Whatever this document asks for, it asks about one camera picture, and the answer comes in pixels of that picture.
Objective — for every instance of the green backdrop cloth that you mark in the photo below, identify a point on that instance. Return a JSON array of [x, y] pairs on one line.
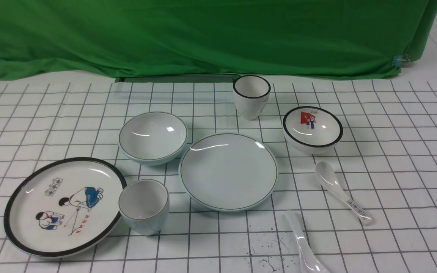
[[335, 39]]

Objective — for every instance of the white black-rimmed cup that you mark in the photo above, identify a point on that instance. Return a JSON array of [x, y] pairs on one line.
[[250, 93]]

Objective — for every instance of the white spoon with label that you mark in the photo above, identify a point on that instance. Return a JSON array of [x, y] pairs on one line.
[[328, 180]]

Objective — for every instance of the plain white spoon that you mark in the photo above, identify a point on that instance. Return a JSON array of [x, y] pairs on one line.
[[307, 260]]

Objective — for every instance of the black-rimmed cartoon plate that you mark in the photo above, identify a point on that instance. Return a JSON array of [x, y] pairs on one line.
[[64, 208]]

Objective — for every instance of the black-rimmed cartoon bowl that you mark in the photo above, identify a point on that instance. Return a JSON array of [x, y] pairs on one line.
[[311, 130]]

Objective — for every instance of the pale blue plate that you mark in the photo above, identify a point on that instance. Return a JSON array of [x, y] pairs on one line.
[[228, 172]]

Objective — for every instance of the blue binder clip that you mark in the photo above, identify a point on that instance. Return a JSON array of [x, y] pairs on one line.
[[400, 61]]

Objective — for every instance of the pale blue cup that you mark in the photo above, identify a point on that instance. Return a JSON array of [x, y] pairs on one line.
[[145, 206]]

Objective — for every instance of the white grid tablecloth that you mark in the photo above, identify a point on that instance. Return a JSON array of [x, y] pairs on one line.
[[386, 162]]

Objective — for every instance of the pale blue bowl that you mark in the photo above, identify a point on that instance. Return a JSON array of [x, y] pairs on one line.
[[153, 138]]

